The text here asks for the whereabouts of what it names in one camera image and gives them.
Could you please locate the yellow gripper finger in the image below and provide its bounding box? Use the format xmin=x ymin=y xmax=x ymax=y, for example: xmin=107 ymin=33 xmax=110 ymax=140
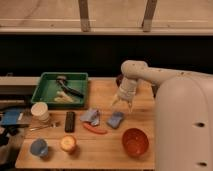
xmin=111 ymin=94 xmax=120 ymax=106
xmin=127 ymin=101 xmax=133 ymax=112

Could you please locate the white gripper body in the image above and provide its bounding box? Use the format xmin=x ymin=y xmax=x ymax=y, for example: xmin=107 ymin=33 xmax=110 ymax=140
xmin=117 ymin=77 xmax=137 ymax=101

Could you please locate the blue sponge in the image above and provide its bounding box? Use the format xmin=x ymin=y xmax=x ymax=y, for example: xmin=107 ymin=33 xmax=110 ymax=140
xmin=107 ymin=112 xmax=124 ymax=129

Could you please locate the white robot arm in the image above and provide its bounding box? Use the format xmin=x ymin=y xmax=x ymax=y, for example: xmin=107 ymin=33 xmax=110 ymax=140
xmin=114 ymin=60 xmax=213 ymax=171

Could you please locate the dark purple bowl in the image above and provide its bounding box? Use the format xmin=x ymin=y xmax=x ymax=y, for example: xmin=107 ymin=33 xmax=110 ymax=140
xmin=116 ymin=74 xmax=124 ymax=87

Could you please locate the blue crumpled cloth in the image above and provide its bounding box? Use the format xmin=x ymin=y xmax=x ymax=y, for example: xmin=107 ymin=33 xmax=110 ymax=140
xmin=80 ymin=108 xmax=100 ymax=126

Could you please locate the orange carrot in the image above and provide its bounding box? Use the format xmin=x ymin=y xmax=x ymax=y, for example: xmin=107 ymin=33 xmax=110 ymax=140
xmin=83 ymin=122 xmax=107 ymax=134

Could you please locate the orange bowl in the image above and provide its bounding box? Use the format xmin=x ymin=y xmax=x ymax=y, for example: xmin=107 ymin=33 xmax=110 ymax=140
xmin=122 ymin=128 xmax=149 ymax=157

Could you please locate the black remote control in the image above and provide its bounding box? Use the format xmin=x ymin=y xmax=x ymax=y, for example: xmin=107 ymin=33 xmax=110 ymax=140
xmin=65 ymin=112 xmax=75 ymax=133

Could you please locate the pale food piece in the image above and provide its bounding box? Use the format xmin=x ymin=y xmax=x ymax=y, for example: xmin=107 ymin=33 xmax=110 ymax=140
xmin=54 ymin=91 xmax=74 ymax=103

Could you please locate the green plastic tray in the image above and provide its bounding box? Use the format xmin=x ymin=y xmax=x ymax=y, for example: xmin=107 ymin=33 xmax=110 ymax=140
xmin=31 ymin=72 xmax=88 ymax=109

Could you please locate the yellow orange cup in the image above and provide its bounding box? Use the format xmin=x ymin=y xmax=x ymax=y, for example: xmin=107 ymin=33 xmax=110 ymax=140
xmin=60 ymin=135 xmax=77 ymax=154

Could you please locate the metal fork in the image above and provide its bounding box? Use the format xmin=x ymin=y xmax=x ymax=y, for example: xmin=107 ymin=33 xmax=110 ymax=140
xmin=29 ymin=122 xmax=60 ymax=131

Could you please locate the white paper cup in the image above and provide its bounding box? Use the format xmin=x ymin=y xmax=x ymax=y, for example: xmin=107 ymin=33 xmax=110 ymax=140
xmin=31 ymin=102 xmax=50 ymax=122

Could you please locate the blue cup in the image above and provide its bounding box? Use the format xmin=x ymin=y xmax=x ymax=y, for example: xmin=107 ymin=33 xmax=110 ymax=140
xmin=30 ymin=139 xmax=48 ymax=157

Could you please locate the blue box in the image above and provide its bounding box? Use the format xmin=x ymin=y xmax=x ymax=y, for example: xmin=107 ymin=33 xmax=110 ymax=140
xmin=0 ymin=109 xmax=30 ymax=126

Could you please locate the black handled utensil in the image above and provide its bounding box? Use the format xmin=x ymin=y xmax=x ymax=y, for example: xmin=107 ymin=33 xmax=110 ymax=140
xmin=56 ymin=75 xmax=84 ymax=98

